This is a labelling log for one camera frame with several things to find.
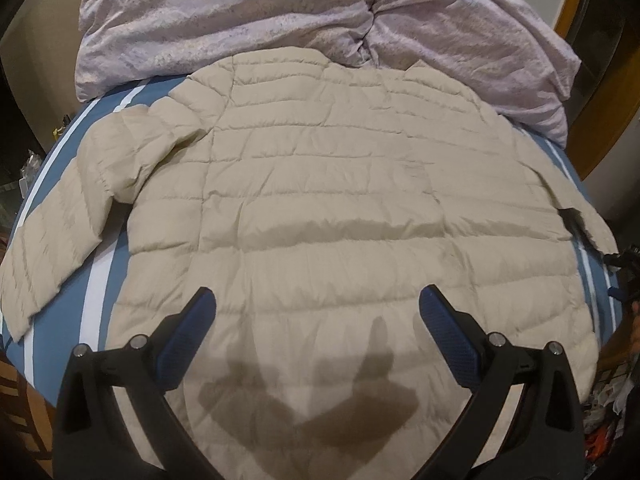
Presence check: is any person right hand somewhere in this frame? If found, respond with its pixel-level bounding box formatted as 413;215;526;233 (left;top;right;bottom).
598;301;640;370

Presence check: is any clutter on nightstand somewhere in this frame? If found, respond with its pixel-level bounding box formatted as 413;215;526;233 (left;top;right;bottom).
0;114;72;241

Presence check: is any beige puffer jacket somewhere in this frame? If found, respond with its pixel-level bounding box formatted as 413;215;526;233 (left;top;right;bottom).
1;48;616;479

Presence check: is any blue white striped bedsheet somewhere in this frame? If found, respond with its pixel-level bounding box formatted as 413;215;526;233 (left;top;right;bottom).
2;76;623;405

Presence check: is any wooden door frame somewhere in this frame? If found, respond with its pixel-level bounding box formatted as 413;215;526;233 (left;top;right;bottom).
554;0;639;178

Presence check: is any lilac floral duvet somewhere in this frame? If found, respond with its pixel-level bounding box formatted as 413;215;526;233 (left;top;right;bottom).
75;0;580;144

